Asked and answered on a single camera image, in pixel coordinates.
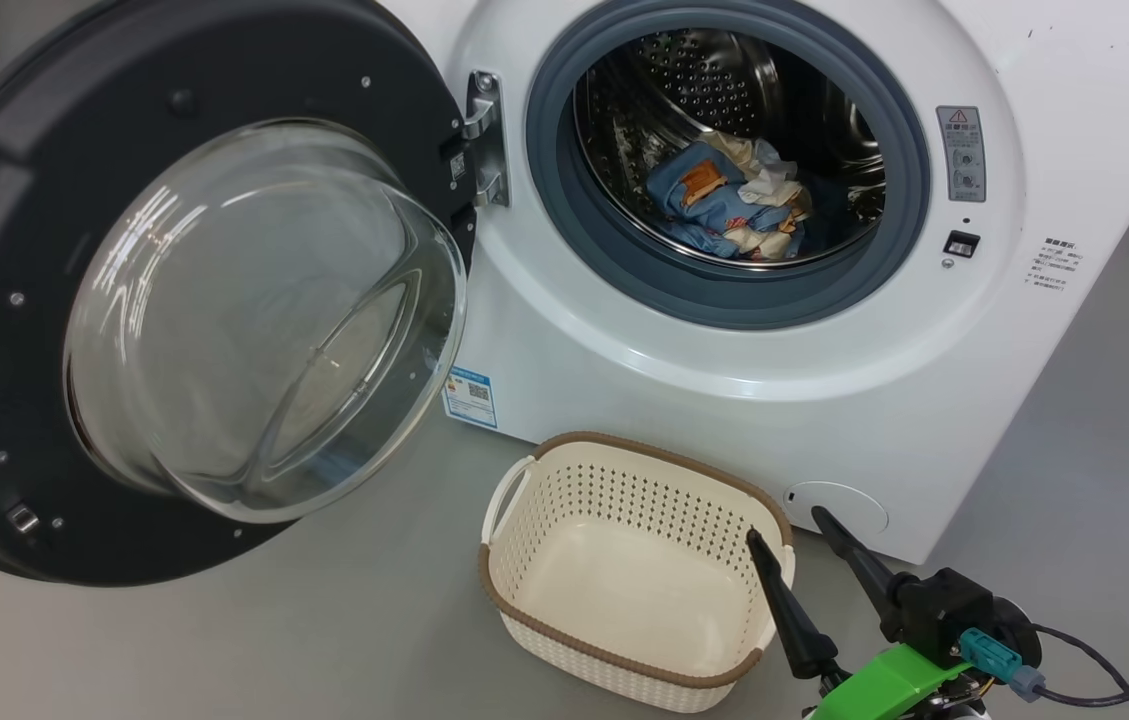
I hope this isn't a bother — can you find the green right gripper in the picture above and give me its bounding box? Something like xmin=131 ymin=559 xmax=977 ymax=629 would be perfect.
xmin=745 ymin=506 xmax=985 ymax=720

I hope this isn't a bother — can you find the blue cartoon print garment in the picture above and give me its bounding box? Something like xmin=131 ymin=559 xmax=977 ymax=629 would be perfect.
xmin=646 ymin=135 xmax=815 ymax=236
xmin=659 ymin=205 xmax=805 ymax=263

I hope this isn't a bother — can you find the black round glass washer door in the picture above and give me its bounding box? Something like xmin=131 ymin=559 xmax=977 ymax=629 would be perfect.
xmin=0 ymin=0 xmax=478 ymax=588

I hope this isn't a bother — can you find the cream perforated laundry basket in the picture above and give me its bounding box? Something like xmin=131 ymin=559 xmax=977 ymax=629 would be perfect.
xmin=477 ymin=431 xmax=797 ymax=714

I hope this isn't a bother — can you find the white front-load washing machine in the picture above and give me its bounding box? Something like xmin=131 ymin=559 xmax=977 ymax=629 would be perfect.
xmin=374 ymin=0 xmax=1129 ymax=566

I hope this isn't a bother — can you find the grey rubber door gasket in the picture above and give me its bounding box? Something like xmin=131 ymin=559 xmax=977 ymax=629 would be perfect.
xmin=525 ymin=0 xmax=932 ymax=331

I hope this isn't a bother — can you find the silver metal door hinge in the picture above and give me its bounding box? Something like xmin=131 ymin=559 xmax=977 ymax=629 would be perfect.
xmin=462 ymin=70 xmax=511 ymax=209

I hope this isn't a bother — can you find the round white filter cover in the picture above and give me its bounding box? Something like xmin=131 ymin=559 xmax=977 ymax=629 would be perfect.
xmin=786 ymin=481 xmax=891 ymax=536

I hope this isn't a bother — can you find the blue energy label sticker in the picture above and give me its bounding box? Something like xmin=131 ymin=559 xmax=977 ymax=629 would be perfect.
xmin=441 ymin=364 xmax=498 ymax=430

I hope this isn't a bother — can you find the grey warning sticker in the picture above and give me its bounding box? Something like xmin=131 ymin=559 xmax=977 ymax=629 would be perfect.
xmin=936 ymin=105 xmax=987 ymax=204

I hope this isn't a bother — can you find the perforated steel washer drum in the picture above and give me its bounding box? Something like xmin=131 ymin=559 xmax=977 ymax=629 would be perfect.
xmin=572 ymin=28 xmax=887 ymax=271

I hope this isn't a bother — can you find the black cable with teal connector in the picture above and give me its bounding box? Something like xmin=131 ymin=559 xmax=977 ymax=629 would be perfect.
xmin=959 ymin=622 xmax=1129 ymax=720

